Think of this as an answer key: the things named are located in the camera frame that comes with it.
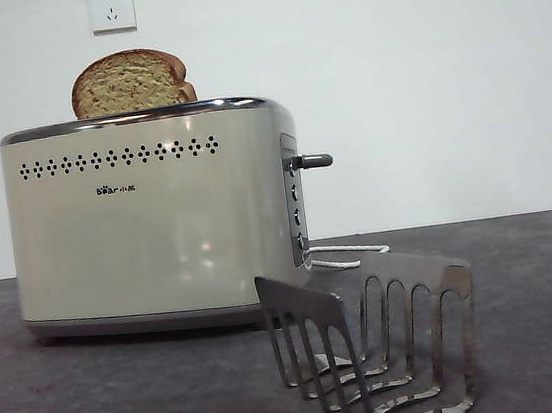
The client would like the brown-crusted bread slice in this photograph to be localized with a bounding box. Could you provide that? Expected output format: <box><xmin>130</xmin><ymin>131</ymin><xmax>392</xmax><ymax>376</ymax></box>
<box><xmin>65</xmin><ymin>42</ymin><xmax>200</xmax><ymax>122</ymax></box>

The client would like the cream steel two-slot toaster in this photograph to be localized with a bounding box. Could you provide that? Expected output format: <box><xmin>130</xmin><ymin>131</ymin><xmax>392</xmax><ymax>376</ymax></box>
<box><xmin>0</xmin><ymin>89</ymin><xmax>320</xmax><ymax>357</ymax></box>

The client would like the grey toaster lever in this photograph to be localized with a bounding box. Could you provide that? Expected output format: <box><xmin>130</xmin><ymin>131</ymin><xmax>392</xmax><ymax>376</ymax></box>
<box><xmin>289</xmin><ymin>150</ymin><xmax>336</xmax><ymax>173</ymax></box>

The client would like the shiny steel toast rack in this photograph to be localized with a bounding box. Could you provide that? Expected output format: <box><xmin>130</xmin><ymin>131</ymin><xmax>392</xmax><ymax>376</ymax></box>
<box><xmin>251</xmin><ymin>241</ymin><xmax>490</xmax><ymax>413</ymax></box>

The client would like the white wall socket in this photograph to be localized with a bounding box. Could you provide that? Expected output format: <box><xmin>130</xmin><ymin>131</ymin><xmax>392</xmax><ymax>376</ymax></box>
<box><xmin>88</xmin><ymin>0</ymin><xmax>138</xmax><ymax>36</ymax></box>

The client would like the white toaster power cord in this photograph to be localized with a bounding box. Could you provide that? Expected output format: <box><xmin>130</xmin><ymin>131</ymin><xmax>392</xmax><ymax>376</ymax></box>
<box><xmin>304</xmin><ymin>236</ymin><xmax>393</xmax><ymax>275</ymax></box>

